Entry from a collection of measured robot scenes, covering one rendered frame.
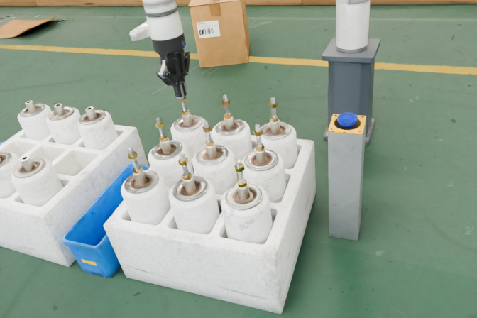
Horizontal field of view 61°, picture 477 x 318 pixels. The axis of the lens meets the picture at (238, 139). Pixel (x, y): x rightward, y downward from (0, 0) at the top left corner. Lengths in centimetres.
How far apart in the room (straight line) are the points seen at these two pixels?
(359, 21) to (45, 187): 92
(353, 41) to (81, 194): 85
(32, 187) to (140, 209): 30
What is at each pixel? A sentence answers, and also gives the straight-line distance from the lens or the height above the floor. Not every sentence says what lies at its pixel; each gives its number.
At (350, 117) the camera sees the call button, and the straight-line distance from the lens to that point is 87.
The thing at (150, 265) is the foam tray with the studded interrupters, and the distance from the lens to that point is 98.
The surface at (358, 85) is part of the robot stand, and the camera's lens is 126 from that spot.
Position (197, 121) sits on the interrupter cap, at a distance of 106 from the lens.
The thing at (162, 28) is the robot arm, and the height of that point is 52.
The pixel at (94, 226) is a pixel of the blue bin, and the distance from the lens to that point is 114.
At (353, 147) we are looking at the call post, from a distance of 87.
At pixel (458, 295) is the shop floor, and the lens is 100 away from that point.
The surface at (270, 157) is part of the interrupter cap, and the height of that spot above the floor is 25.
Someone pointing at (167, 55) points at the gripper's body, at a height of 46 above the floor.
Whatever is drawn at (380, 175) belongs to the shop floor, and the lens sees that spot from 124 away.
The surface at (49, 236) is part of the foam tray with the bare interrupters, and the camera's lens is 110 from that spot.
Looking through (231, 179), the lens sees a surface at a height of 20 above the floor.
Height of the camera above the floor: 79
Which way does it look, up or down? 33 degrees down
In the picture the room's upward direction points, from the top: 9 degrees counter-clockwise
